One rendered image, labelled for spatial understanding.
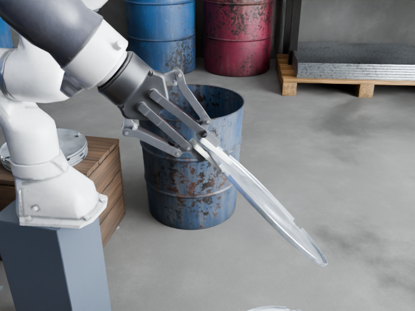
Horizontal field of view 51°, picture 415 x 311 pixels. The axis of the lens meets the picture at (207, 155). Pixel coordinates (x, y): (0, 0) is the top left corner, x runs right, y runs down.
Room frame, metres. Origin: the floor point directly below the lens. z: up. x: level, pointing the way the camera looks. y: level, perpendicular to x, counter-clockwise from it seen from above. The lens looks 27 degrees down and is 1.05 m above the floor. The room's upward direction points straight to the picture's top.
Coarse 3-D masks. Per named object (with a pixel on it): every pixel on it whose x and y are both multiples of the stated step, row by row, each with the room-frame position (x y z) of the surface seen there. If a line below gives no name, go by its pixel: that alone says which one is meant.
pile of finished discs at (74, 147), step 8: (56, 128) 1.53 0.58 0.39; (64, 136) 1.47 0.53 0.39; (72, 136) 1.47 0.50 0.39; (80, 136) 1.47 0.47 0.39; (64, 144) 1.40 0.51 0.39; (72, 144) 1.40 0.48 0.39; (80, 144) 1.40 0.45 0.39; (0, 152) 1.33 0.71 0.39; (8, 152) 1.34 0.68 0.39; (64, 152) 1.34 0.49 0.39; (72, 152) 1.34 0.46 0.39; (80, 152) 1.35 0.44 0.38; (8, 160) 1.27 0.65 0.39; (72, 160) 1.31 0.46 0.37; (80, 160) 1.34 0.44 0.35; (8, 168) 1.28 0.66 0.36
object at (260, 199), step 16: (240, 176) 0.66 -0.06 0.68; (240, 192) 0.54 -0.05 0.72; (256, 192) 0.62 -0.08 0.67; (256, 208) 0.52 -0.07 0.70; (272, 208) 0.61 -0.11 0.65; (272, 224) 0.51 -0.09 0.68; (288, 224) 0.60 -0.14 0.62; (288, 240) 0.50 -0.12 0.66; (304, 240) 0.63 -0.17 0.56; (320, 256) 0.61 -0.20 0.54
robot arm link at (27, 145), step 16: (0, 48) 0.93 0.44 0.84; (16, 48) 0.93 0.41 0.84; (0, 64) 0.88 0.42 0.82; (0, 80) 0.87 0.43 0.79; (0, 96) 0.88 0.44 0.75; (0, 112) 0.87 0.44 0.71; (16, 112) 0.89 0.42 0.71; (32, 112) 0.92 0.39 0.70; (16, 128) 0.87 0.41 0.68; (32, 128) 0.88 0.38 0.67; (48, 128) 0.90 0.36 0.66; (16, 144) 0.87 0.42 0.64; (32, 144) 0.87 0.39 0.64; (48, 144) 0.89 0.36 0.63; (16, 160) 0.87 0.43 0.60; (32, 160) 0.87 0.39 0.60; (48, 160) 0.88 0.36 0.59
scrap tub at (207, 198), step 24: (216, 96) 1.78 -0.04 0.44; (240, 96) 1.66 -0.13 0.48; (144, 120) 1.49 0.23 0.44; (168, 120) 1.42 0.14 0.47; (216, 120) 1.43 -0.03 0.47; (240, 120) 1.54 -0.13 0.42; (144, 144) 1.51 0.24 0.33; (240, 144) 1.54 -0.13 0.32; (168, 168) 1.43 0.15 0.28; (192, 168) 1.41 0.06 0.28; (216, 168) 1.44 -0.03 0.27; (168, 192) 1.43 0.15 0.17; (192, 192) 1.41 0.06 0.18; (216, 192) 1.44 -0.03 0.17; (168, 216) 1.44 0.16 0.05; (192, 216) 1.42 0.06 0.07; (216, 216) 1.45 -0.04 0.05
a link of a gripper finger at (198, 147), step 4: (192, 140) 0.63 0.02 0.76; (192, 144) 0.62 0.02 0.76; (196, 144) 0.61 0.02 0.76; (196, 148) 0.61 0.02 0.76; (200, 148) 0.61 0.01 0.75; (200, 152) 0.61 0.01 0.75; (204, 152) 0.61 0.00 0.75; (208, 152) 0.64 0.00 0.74; (204, 156) 0.61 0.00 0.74; (208, 156) 0.61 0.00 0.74; (208, 160) 0.62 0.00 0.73; (212, 160) 0.62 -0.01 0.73; (212, 164) 0.62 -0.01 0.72; (216, 164) 0.62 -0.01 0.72
